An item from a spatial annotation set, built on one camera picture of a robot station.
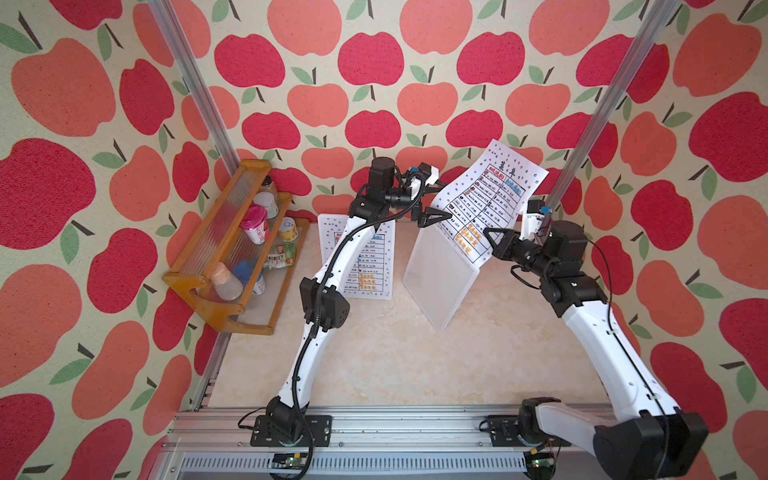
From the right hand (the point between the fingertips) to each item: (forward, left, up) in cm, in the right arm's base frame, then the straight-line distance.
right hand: (488, 236), depth 72 cm
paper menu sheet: (+3, +30, -25) cm, 39 cm away
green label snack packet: (+12, +65, -29) cm, 73 cm away
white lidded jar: (+21, +68, -11) cm, 72 cm away
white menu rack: (+3, +30, -25) cm, 39 cm away
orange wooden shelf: (+2, +72, -19) cm, 75 cm away
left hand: (+7, +9, +2) cm, 12 cm away
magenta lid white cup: (+7, +66, -9) cm, 67 cm away
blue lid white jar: (-4, +69, -18) cm, 71 cm away
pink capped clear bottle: (-14, +66, -11) cm, 68 cm away
